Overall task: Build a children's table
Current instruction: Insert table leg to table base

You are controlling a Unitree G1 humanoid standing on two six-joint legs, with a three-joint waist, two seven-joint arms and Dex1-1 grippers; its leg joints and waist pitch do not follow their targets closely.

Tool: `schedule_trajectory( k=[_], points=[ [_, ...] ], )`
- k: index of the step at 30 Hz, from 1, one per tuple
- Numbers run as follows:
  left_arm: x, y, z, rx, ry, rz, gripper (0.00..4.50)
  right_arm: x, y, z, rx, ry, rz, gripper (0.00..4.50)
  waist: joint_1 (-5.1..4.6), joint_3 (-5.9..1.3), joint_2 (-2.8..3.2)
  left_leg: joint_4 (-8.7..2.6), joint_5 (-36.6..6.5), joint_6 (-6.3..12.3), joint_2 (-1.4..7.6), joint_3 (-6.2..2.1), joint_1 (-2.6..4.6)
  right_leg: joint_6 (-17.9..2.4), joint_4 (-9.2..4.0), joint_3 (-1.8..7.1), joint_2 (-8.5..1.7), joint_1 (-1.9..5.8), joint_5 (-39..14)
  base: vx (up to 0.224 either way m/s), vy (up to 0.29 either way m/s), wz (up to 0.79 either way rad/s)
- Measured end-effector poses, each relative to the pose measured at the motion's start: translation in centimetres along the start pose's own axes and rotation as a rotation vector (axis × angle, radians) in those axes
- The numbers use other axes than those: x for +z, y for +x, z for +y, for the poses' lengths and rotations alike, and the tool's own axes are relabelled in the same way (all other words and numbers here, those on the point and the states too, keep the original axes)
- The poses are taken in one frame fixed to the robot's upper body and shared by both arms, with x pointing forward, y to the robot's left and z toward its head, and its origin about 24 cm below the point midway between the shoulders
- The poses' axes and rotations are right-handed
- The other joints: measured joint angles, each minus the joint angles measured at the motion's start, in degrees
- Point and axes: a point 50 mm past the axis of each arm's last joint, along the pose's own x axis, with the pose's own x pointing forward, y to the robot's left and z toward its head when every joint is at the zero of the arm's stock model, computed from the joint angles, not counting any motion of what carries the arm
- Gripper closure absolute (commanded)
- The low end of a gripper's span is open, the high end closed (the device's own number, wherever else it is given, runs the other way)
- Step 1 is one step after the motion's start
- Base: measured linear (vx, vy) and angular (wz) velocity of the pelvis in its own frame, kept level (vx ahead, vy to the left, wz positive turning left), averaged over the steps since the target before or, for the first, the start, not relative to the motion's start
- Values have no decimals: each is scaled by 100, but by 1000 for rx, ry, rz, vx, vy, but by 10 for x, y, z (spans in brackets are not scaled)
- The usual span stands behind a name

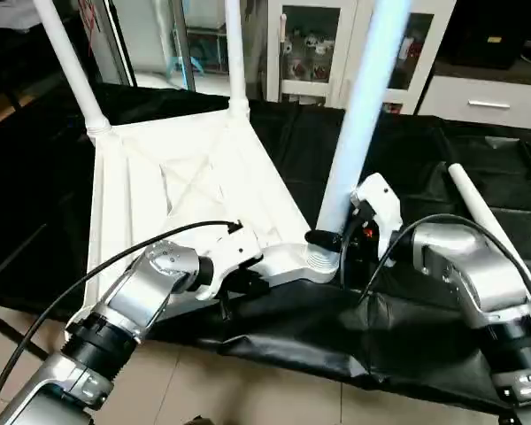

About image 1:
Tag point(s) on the black table mat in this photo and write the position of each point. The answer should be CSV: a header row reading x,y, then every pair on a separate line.
x,y
292,354

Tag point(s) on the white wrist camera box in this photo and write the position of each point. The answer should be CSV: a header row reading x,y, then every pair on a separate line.
x,y
380,204
234,252

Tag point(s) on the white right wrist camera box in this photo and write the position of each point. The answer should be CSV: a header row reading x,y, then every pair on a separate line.
x,y
380,204

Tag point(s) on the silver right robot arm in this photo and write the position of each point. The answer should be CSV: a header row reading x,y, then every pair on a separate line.
x,y
469,266

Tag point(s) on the white plastic table top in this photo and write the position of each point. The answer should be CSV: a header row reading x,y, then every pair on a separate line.
x,y
186,177

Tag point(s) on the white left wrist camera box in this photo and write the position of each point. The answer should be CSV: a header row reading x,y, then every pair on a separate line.
x,y
234,252

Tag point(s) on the white drawer unit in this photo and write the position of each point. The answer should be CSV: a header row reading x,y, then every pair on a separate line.
x,y
487,104

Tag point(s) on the white glass door cabinet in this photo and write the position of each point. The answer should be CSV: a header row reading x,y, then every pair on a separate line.
x,y
310,44

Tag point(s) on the black metal workbench leg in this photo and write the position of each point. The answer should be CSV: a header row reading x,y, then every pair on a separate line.
x,y
9,328

